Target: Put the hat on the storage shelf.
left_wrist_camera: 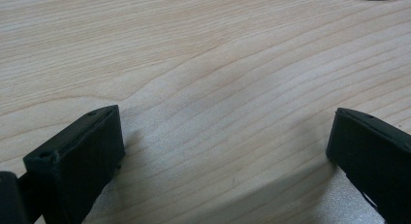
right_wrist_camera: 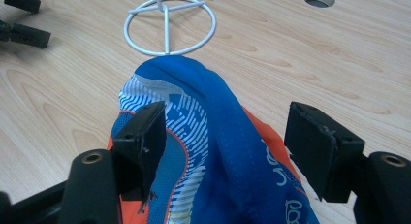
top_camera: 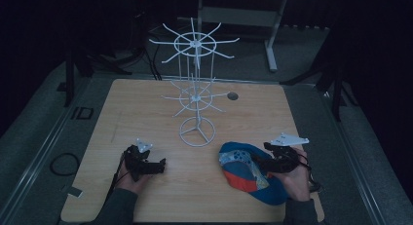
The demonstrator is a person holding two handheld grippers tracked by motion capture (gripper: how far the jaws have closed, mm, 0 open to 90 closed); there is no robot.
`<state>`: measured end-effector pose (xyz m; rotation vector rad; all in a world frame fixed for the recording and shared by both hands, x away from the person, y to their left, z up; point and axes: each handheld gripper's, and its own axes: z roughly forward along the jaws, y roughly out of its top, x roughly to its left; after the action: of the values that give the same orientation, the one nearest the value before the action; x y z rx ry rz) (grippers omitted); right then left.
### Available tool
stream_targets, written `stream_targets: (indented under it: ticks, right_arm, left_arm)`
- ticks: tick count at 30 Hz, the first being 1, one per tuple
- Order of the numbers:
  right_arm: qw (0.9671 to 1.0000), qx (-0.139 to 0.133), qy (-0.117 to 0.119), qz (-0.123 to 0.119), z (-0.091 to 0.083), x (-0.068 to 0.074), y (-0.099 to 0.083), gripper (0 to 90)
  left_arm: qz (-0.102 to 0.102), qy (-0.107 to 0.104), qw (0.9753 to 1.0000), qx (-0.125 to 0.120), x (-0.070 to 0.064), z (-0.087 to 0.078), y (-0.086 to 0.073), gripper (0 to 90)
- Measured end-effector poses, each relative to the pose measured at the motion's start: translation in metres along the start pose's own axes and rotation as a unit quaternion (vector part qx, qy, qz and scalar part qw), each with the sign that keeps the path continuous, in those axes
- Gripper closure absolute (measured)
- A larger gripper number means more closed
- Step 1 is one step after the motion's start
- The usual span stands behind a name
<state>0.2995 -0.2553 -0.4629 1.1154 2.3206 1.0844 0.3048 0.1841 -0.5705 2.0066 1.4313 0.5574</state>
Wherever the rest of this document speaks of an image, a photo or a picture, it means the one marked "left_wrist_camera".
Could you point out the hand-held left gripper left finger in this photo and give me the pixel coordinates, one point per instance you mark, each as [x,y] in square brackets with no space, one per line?
[77,162]

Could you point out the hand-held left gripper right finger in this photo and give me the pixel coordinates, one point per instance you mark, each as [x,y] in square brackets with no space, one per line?
[374,153]

